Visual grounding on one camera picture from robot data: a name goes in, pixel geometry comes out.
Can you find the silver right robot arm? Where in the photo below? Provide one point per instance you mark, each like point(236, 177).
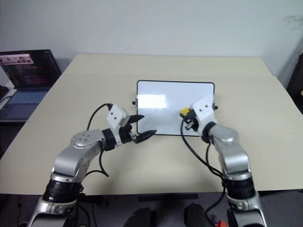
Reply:
point(233, 156)

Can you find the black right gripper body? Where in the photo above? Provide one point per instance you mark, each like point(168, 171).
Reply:
point(195, 123)

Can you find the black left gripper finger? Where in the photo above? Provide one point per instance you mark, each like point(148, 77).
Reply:
point(136, 118)
point(145, 136)

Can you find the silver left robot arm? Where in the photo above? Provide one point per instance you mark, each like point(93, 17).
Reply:
point(80, 139)

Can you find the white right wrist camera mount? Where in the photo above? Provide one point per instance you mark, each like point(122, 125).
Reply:
point(202, 108)

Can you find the black-framed whiteboard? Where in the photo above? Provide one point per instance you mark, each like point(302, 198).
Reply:
point(170, 99)

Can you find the small red object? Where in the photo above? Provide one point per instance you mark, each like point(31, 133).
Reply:
point(220, 224)

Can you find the yellow whiteboard eraser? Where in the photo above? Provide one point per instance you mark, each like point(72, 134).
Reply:
point(185, 110)

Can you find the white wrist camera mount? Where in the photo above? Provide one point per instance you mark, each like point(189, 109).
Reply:
point(116, 116)
point(202, 108)

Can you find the open laptop with blue keyboard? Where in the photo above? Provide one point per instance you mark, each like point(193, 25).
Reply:
point(28, 71)

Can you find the black furniture panel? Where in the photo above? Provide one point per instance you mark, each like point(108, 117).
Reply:
point(296, 78)

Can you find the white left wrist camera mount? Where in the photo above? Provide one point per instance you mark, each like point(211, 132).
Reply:
point(116, 116)

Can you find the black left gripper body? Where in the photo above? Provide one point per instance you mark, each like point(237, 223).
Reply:
point(125, 134)

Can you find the black bar under table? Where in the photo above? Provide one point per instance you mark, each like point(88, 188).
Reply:
point(168, 197)

